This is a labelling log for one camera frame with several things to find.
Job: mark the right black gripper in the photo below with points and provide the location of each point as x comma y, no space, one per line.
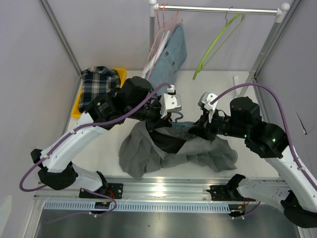
204,127

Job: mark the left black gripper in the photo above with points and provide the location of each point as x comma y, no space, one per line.
158,121

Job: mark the blue plastic hanger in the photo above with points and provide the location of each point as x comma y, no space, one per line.
180,121

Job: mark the grey garment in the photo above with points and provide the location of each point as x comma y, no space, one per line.
144,151

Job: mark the light blue denim skirt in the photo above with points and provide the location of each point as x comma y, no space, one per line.
171,59

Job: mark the white skirt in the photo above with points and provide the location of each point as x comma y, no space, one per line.
152,61

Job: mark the pink wire hanger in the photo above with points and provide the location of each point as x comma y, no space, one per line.
169,24
157,38

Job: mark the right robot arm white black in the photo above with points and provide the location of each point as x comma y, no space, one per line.
298,203

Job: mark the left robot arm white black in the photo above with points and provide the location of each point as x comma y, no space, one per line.
136,99

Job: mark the green plastic hanger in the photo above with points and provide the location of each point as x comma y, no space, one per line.
233,24

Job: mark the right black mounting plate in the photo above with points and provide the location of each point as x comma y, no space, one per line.
226,193

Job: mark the black mounting plate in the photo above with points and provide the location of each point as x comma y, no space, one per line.
226,193
114,190

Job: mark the plaid garment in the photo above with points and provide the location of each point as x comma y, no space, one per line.
96,81

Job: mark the yellow plastic tray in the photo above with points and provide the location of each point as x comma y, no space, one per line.
75,112

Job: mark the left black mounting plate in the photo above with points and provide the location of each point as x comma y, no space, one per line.
114,190

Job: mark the metal clothes rack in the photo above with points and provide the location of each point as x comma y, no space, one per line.
279,14

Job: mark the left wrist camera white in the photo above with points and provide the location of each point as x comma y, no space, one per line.
170,102

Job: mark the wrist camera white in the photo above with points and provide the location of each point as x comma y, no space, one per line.
170,102
207,105

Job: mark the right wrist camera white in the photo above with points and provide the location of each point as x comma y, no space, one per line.
207,105

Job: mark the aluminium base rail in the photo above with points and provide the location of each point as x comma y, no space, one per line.
155,189

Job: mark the white slotted cable duct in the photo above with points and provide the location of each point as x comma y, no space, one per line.
140,207

